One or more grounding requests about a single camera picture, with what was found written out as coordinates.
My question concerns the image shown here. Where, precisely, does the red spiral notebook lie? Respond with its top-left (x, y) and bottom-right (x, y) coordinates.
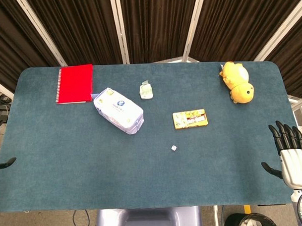
top-left (54, 63), bottom-right (95, 105)

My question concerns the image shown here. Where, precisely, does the yellow tin box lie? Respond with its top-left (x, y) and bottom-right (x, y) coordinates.
top-left (172, 109), bottom-right (210, 130)

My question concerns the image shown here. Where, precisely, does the small green wrapped packet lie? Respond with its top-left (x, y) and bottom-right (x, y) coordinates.
top-left (139, 79), bottom-right (154, 101)

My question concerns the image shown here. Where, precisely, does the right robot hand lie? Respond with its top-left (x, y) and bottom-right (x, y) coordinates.
top-left (259, 119), bottom-right (302, 190)

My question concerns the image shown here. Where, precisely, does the white tissue pack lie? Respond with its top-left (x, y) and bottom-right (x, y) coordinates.
top-left (90, 86), bottom-right (145, 136)

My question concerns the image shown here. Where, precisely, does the blue table mat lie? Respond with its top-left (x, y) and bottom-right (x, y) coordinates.
top-left (0, 57), bottom-right (301, 215)

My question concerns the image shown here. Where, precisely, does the dark brown curtain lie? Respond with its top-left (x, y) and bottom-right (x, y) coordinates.
top-left (0, 0), bottom-right (302, 109)

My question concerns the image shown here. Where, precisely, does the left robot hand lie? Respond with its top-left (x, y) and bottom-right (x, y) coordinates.
top-left (0, 157), bottom-right (17, 172)

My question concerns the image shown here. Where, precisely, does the yellow plush toy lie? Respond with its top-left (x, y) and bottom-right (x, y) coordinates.
top-left (218, 60), bottom-right (255, 105)

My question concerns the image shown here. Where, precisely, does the black waste bin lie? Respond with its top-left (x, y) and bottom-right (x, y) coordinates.
top-left (224, 212), bottom-right (272, 226)

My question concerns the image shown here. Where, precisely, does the black floor cable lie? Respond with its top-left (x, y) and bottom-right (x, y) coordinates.
top-left (71, 209), bottom-right (91, 226)

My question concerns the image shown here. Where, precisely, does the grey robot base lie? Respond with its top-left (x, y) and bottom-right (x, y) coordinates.
top-left (94, 206), bottom-right (202, 226)

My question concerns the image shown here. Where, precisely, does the white partition frame post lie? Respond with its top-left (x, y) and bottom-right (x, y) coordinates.
top-left (181, 0), bottom-right (209, 63)
top-left (251, 0), bottom-right (302, 62)
top-left (109, 0), bottom-right (131, 65)
top-left (15, 0), bottom-right (68, 68)

